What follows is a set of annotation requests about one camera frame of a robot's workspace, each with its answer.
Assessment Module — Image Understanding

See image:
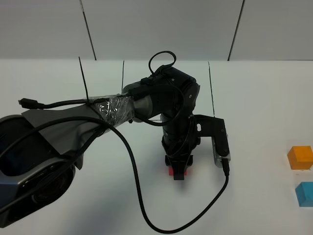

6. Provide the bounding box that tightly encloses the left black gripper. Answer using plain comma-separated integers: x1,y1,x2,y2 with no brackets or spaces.
162,117,201,180

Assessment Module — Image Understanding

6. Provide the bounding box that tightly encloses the red block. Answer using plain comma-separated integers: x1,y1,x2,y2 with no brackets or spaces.
168,166,187,176

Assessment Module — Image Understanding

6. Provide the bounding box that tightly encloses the orange block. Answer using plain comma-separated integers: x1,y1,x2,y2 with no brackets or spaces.
287,146,313,170

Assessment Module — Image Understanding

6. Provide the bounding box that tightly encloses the blue block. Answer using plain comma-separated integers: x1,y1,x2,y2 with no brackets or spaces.
295,182,313,207

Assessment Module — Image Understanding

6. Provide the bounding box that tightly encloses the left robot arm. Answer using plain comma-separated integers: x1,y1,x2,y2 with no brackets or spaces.
0,65,200,228

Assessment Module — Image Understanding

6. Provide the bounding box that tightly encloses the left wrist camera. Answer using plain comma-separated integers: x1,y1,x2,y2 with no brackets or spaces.
194,115,230,172

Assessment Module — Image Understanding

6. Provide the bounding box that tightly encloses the left black camera cable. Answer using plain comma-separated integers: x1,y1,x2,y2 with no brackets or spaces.
18,50,231,233

